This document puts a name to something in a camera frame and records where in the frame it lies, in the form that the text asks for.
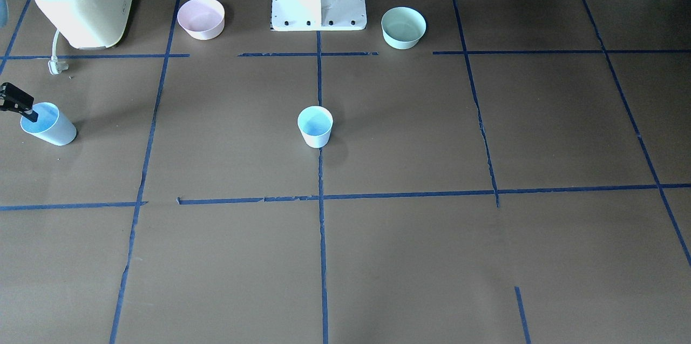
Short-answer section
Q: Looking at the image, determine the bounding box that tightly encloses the blue cup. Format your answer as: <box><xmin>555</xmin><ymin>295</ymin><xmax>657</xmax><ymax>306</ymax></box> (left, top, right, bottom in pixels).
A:
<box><xmin>297</xmin><ymin>105</ymin><xmax>334</xmax><ymax>148</ymax></box>
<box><xmin>20</xmin><ymin>102</ymin><xmax>77</xmax><ymax>146</ymax></box>

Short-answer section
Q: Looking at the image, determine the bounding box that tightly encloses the cream toaster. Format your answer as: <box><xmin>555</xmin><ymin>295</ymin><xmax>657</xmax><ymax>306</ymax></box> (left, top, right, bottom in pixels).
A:
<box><xmin>35</xmin><ymin>0</ymin><xmax>132</xmax><ymax>50</ymax></box>

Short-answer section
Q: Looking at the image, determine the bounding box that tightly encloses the pink bowl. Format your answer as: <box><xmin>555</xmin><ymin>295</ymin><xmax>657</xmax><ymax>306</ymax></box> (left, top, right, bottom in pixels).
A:
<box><xmin>176</xmin><ymin>0</ymin><xmax>226</xmax><ymax>41</ymax></box>

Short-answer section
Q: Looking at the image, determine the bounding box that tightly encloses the green bowl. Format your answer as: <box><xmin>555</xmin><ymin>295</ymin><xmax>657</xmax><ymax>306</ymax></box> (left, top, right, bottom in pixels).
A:
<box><xmin>381</xmin><ymin>6</ymin><xmax>427</xmax><ymax>50</ymax></box>

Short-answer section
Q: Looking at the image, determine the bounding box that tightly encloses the white power plug and cord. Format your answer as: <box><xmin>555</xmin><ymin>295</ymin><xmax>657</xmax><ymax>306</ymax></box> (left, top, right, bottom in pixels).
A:
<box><xmin>49</xmin><ymin>30</ymin><xmax>70</xmax><ymax>76</ymax></box>

